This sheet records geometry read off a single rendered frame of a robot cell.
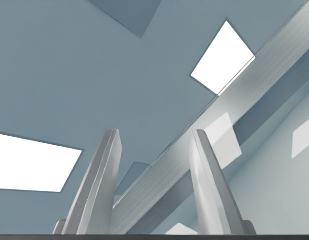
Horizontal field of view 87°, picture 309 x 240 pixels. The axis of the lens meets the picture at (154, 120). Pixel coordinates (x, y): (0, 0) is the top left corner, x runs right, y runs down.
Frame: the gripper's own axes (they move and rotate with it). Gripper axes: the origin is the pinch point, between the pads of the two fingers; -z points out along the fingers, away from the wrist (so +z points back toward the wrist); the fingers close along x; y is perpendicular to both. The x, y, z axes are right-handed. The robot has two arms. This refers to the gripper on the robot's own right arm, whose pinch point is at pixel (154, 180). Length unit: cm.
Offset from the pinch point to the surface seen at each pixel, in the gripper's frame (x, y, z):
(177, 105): -25, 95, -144
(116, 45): 30, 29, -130
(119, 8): 24, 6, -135
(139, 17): 11, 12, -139
